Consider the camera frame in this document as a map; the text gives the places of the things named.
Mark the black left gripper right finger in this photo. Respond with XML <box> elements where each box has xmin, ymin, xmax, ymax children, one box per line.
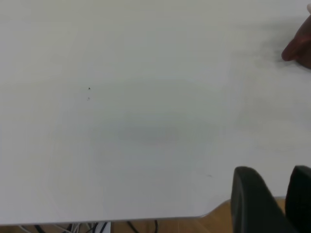
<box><xmin>284</xmin><ymin>165</ymin><xmax>311</xmax><ymax>233</ymax></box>

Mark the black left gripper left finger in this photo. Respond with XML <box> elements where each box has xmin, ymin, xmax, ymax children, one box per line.
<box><xmin>230</xmin><ymin>166</ymin><xmax>300</xmax><ymax>233</ymax></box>

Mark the red ceramic cup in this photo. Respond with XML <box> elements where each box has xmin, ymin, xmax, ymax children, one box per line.
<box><xmin>281</xmin><ymin>4</ymin><xmax>311</xmax><ymax>70</ymax></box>

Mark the white power strip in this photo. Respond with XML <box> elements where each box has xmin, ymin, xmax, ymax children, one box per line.
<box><xmin>91</xmin><ymin>222</ymin><xmax>112</xmax><ymax>233</ymax></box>

